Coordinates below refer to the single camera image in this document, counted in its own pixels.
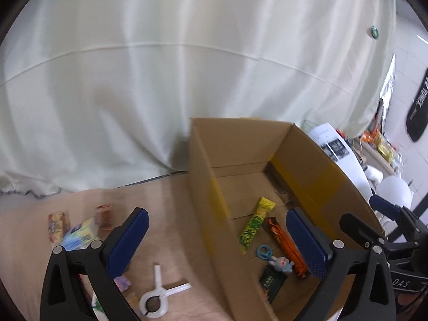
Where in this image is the black racket bag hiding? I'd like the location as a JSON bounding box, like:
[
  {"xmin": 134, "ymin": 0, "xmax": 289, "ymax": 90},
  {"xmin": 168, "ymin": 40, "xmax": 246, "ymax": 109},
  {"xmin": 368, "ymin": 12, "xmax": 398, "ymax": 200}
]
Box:
[{"xmin": 406, "ymin": 70, "xmax": 428, "ymax": 142}]

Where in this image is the white backdrop curtain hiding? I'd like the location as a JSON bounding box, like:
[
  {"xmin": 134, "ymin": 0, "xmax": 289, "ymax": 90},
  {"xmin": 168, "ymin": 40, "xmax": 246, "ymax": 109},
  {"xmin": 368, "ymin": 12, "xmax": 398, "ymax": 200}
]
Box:
[{"xmin": 1, "ymin": 0, "xmax": 396, "ymax": 196}]

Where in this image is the white plastic clip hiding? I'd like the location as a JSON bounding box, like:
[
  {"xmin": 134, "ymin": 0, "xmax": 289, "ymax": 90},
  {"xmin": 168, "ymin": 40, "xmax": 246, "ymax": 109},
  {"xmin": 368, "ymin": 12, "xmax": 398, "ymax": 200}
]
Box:
[{"xmin": 139, "ymin": 265, "xmax": 192, "ymax": 319}]

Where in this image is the blue ring toy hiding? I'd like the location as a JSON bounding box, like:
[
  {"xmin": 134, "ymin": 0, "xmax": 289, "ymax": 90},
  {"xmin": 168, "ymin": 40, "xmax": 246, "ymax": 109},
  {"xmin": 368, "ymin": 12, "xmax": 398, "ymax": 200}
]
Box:
[{"xmin": 256, "ymin": 245, "xmax": 273, "ymax": 261}]

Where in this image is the brown cardboard box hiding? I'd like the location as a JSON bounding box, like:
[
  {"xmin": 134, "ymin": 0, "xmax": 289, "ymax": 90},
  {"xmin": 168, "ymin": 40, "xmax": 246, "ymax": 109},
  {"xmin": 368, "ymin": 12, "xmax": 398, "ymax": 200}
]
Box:
[{"xmin": 189, "ymin": 118, "xmax": 381, "ymax": 320}]

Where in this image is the small brown candy packet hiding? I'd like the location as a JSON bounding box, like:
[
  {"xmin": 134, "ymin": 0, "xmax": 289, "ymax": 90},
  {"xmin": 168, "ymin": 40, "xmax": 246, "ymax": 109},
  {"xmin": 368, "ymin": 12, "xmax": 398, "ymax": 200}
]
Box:
[{"xmin": 95, "ymin": 204, "xmax": 113, "ymax": 231}]

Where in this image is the green round wall sticker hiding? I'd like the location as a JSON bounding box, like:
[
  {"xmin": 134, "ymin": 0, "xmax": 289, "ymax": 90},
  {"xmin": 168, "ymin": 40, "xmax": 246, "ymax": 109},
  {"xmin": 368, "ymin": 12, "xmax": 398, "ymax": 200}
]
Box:
[{"xmin": 371, "ymin": 25, "xmax": 379, "ymax": 39}]

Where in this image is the dark green snack packet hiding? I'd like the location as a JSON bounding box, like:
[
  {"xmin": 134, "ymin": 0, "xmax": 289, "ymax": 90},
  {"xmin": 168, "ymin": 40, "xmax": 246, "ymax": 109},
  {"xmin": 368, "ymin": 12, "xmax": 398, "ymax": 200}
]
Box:
[{"xmin": 259, "ymin": 265, "xmax": 287, "ymax": 304}]

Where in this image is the printed white paper sheet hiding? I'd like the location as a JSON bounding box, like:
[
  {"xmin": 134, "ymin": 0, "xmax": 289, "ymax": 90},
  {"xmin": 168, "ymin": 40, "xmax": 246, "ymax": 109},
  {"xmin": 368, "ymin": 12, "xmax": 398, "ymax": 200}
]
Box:
[{"xmin": 307, "ymin": 123, "xmax": 351, "ymax": 162}]

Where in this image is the light blue small carton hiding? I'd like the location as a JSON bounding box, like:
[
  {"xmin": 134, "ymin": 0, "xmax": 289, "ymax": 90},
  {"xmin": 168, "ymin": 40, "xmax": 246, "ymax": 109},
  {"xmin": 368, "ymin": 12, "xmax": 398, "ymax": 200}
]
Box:
[{"xmin": 60, "ymin": 217, "xmax": 99, "ymax": 251}]

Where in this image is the yellow patterned snack packet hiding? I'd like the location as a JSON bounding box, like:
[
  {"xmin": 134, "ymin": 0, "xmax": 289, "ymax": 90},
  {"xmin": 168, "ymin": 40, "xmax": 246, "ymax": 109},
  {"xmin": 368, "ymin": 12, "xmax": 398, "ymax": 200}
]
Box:
[{"xmin": 48, "ymin": 211, "xmax": 70, "ymax": 246}]

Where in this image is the orange snack bar wrapper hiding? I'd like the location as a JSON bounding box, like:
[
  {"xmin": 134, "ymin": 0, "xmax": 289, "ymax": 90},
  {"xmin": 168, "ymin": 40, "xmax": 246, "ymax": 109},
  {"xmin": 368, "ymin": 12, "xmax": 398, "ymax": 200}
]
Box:
[{"xmin": 267, "ymin": 217, "xmax": 309, "ymax": 278}]

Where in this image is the blue bunny figurine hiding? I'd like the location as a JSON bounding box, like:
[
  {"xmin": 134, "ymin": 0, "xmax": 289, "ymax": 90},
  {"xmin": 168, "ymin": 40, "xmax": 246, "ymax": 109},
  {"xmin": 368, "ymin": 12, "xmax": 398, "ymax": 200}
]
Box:
[{"xmin": 268, "ymin": 256, "xmax": 294, "ymax": 275}]

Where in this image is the green yellow snack packet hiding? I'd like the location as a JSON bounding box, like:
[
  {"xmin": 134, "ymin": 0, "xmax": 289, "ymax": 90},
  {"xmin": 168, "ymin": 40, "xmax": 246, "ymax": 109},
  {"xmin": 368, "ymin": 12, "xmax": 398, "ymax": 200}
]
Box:
[{"xmin": 239, "ymin": 197, "xmax": 276, "ymax": 254}]

